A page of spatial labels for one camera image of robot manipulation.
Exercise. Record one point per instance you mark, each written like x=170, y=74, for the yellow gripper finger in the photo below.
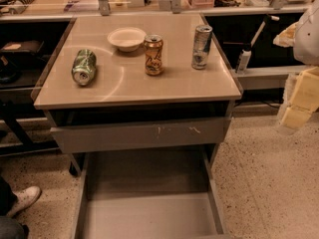
x=300, y=100
x=286, y=37

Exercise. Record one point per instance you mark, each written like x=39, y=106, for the silver blue redbull can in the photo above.
x=201, y=46

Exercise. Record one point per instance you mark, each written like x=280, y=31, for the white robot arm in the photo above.
x=306, y=39

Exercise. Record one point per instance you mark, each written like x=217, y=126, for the orange lacroix can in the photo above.
x=153, y=47

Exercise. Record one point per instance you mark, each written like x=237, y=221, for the top grey drawer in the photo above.
x=137, y=135

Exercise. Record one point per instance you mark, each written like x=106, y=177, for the grey drawer cabinet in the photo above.
x=121, y=91

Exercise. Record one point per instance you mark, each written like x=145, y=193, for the open middle grey drawer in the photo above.
x=148, y=194

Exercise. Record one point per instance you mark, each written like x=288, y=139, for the crushed green soda can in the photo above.
x=84, y=67

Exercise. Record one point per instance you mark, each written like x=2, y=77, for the white paper bowl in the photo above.
x=126, y=39

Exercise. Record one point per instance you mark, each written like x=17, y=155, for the black chair left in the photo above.
x=17, y=57

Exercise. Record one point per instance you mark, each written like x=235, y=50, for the white sneaker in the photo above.
x=24, y=199

